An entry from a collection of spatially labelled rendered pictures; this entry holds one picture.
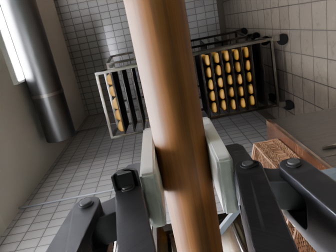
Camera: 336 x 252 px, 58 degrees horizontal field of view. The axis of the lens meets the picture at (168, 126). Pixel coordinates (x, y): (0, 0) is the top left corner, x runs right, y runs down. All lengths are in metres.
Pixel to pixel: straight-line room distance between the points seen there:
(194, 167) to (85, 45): 5.12
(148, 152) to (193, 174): 0.03
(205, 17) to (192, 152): 5.08
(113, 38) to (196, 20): 1.37
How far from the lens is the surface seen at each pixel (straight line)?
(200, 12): 5.22
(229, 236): 1.94
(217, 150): 0.15
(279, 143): 1.86
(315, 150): 1.64
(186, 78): 0.16
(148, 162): 0.15
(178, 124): 0.16
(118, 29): 5.18
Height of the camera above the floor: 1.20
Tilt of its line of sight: level
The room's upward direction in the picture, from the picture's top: 101 degrees counter-clockwise
